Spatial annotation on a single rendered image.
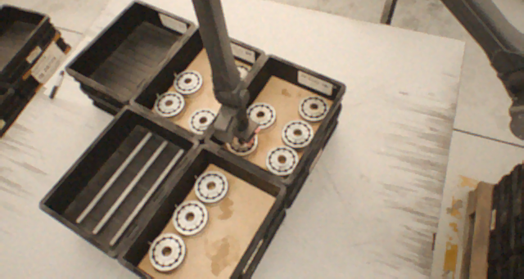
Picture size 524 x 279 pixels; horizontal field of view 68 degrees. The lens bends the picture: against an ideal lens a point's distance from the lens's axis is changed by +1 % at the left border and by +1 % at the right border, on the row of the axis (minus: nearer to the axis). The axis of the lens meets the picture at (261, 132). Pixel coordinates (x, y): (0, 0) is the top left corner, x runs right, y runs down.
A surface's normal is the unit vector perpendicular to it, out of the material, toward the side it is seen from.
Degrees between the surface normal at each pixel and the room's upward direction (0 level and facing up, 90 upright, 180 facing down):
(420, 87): 0
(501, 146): 0
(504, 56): 87
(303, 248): 0
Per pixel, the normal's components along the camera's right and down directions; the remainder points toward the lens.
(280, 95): -0.07, -0.50
